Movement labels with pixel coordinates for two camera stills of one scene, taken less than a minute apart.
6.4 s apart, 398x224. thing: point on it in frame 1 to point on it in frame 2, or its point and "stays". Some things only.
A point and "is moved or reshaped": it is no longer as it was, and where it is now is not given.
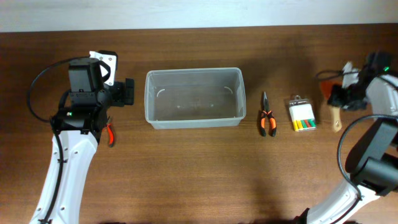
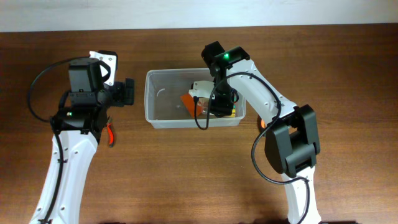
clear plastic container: [194, 98] stays
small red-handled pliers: [111, 134] stays
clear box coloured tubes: [302, 115] is moved or reshaped
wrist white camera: [350, 74] to [201, 89]
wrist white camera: [109, 56] stays
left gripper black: [125, 92] stays
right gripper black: [334, 99] to [221, 107]
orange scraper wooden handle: [326, 87] to [189, 102]
